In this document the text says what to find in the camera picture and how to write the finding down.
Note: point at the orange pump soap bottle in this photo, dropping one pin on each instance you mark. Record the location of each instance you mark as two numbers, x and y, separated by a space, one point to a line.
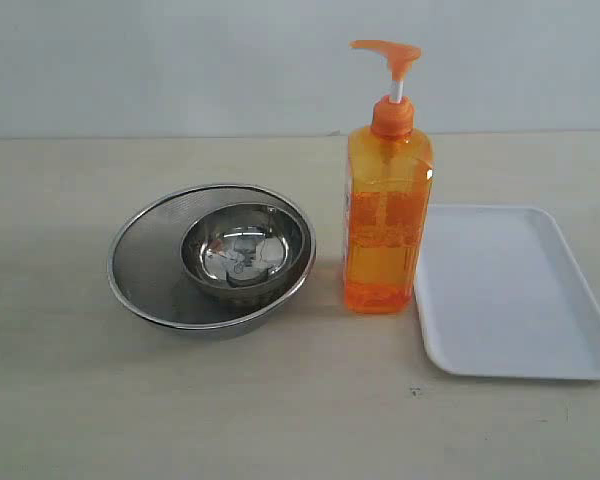
390 166

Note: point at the small shiny steel bowl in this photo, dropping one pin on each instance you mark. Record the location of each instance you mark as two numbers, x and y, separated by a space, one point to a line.
244 253

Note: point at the large steel mesh strainer bowl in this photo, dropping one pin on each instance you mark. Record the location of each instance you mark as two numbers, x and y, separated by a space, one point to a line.
146 274

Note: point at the white rectangular plastic tray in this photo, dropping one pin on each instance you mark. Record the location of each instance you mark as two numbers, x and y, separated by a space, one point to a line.
500 294

